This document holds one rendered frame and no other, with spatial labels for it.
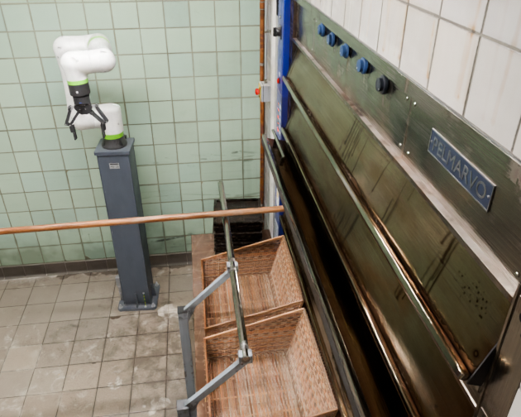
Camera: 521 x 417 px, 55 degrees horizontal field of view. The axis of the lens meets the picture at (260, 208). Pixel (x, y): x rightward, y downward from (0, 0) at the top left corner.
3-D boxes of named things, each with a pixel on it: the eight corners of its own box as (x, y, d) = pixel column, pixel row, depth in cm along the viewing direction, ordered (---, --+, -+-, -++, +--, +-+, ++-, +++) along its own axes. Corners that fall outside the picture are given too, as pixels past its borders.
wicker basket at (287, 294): (284, 272, 294) (284, 233, 280) (303, 343, 246) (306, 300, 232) (201, 279, 289) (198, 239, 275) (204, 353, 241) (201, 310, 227)
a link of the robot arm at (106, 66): (90, 61, 255) (85, 39, 250) (112, 59, 258) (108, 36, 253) (93, 76, 225) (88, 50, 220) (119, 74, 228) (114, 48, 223)
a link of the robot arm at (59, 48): (69, 124, 292) (50, 33, 259) (98, 121, 297) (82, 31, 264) (70, 136, 283) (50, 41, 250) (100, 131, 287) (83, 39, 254)
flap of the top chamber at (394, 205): (289, 81, 240) (305, 40, 231) (477, 383, 88) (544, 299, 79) (281, 78, 239) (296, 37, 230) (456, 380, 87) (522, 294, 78)
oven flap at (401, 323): (288, 132, 253) (303, 96, 245) (449, 469, 102) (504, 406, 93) (280, 129, 252) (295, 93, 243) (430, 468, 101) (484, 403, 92)
